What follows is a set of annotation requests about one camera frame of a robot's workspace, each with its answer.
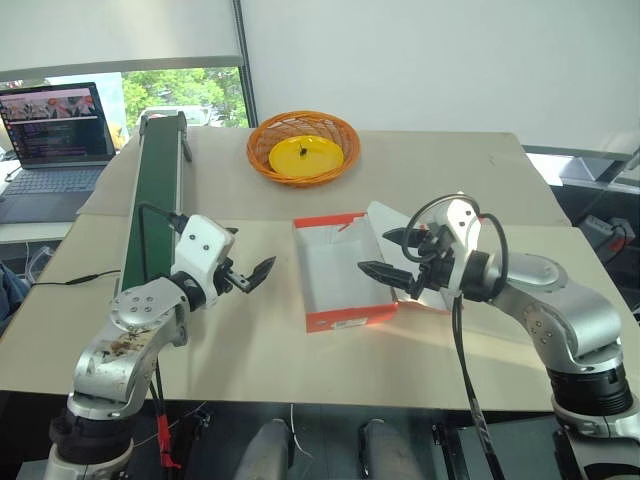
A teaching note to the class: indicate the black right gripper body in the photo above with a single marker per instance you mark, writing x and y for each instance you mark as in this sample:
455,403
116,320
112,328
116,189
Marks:
440,260

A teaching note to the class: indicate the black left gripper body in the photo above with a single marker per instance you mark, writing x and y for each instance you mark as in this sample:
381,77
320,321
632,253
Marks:
227,280

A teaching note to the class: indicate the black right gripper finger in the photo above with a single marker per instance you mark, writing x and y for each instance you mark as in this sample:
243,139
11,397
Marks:
387,274
402,236

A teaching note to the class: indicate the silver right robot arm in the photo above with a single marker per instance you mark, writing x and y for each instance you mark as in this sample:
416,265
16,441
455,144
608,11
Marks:
565,310

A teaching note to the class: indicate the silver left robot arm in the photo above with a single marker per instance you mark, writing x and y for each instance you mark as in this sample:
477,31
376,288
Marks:
130,325

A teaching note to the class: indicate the orange white cardboard box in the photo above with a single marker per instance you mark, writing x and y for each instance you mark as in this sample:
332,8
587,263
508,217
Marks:
345,280

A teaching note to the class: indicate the green conveyor belt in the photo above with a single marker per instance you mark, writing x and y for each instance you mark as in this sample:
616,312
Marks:
155,200

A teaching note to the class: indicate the orange woven basket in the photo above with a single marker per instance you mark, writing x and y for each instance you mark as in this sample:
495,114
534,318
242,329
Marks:
260,150

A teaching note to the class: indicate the small dark object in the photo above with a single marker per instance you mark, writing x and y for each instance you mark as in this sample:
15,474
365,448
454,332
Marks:
302,149

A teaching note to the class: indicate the yellow plate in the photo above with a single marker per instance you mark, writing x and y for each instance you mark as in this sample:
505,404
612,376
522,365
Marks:
320,157

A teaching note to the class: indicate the white car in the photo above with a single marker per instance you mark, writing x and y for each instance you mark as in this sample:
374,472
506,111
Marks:
195,114

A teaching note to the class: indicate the white panel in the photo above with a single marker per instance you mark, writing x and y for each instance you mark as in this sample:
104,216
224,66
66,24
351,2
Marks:
575,165

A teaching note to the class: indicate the grey device with red part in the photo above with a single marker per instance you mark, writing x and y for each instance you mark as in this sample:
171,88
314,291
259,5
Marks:
607,232

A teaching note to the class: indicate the dark rounded shape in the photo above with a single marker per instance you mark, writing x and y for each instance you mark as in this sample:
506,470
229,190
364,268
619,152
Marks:
390,450
265,450

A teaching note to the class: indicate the grey laptop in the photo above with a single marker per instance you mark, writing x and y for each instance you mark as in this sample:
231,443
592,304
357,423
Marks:
55,150

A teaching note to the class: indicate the blue cloth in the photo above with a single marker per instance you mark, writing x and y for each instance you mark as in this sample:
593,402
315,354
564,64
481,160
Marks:
12,295

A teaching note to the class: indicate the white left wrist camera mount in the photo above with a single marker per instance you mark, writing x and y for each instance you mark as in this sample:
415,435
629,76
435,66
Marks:
200,245

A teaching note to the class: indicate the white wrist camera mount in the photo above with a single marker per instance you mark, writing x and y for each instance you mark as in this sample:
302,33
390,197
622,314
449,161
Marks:
465,220
200,245

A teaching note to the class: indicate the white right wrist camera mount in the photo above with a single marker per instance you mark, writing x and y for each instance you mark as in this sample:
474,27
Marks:
465,220

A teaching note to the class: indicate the black window post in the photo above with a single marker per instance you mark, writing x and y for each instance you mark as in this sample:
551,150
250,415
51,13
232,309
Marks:
247,60

